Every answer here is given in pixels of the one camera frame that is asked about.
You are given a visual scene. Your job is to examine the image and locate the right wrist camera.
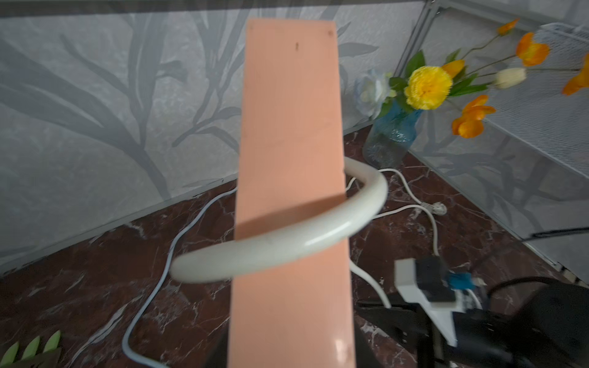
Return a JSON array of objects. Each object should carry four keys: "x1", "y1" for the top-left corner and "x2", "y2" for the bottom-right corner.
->
[{"x1": 394, "y1": 255, "x2": 482, "y2": 347}]

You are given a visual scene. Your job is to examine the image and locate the wooden brush green bristles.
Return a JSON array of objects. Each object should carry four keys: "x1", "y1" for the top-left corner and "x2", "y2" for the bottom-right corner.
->
[{"x1": 1, "y1": 330, "x2": 61, "y2": 368}]

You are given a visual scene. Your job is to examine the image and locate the blue glass vase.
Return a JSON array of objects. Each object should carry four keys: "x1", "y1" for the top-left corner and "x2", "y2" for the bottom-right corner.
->
[{"x1": 362, "y1": 104, "x2": 423, "y2": 169}]

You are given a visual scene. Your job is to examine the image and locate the white power strip cord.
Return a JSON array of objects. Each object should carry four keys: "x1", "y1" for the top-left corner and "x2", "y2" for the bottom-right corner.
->
[{"x1": 169, "y1": 155, "x2": 448, "y2": 309}]

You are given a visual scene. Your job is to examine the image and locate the white wire mesh basket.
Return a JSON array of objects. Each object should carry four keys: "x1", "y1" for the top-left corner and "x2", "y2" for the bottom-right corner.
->
[{"x1": 487, "y1": 23, "x2": 588, "y2": 177}]

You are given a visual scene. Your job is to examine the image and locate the pink power strip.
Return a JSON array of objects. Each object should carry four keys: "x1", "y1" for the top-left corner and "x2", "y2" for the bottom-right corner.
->
[{"x1": 229, "y1": 18, "x2": 356, "y2": 367}]

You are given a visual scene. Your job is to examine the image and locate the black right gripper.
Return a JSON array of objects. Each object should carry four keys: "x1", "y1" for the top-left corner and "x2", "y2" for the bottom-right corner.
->
[{"x1": 355, "y1": 281, "x2": 588, "y2": 367}]

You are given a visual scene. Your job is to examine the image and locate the yellow orange flower bouquet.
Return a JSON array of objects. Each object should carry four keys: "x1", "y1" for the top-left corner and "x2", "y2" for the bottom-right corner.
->
[{"x1": 353, "y1": 17, "x2": 589, "y2": 140}]

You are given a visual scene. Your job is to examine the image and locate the light blue power cord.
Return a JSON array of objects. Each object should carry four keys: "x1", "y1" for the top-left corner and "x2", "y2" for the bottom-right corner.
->
[{"x1": 121, "y1": 186, "x2": 239, "y2": 368}]

